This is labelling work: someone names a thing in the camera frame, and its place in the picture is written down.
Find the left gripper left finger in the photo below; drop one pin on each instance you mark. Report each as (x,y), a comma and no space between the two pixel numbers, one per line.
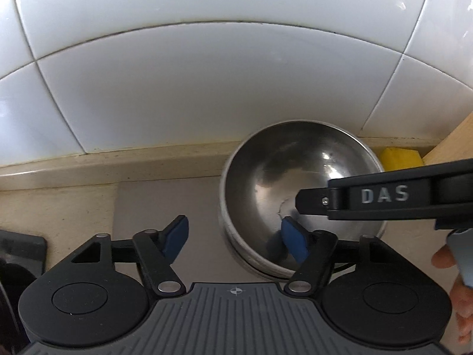
(156,251)

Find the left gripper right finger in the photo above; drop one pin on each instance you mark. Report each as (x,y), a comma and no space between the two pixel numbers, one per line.
(313,251)

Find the large steel bowl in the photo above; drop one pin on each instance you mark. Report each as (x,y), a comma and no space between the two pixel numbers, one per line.
(262,177)

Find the person's right hand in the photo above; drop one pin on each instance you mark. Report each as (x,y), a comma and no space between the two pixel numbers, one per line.
(460,294)

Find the wooden knife block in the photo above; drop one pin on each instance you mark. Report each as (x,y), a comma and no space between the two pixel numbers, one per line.
(457,146)

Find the yellow sponge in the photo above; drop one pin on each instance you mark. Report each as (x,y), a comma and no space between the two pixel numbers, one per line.
(394,159)

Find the black gas stove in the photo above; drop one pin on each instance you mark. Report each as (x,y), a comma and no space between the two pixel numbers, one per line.
(23,260)

